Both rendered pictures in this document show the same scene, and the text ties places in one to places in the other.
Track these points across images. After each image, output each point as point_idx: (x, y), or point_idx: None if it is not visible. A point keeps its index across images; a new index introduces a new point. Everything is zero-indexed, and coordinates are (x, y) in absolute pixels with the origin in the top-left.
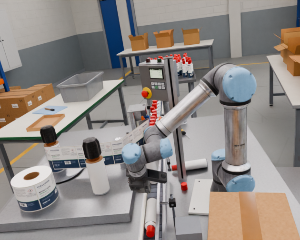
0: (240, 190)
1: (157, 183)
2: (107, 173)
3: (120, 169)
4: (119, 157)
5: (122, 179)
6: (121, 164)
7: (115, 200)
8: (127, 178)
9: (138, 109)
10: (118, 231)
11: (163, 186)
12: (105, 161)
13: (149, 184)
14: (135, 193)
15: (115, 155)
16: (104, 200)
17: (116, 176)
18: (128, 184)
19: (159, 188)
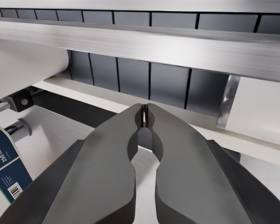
0: None
1: (92, 51)
2: (51, 163)
3: (34, 136)
4: None
5: (64, 144)
6: (15, 140)
7: (146, 187)
8: (58, 130)
9: None
10: (278, 198)
11: (76, 8)
12: (17, 179)
13: (134, 173)
14: (104, 112)
15: None
16: (144, 207)
17: (57, 150)
18: (77, 134)
19: (170, 42)
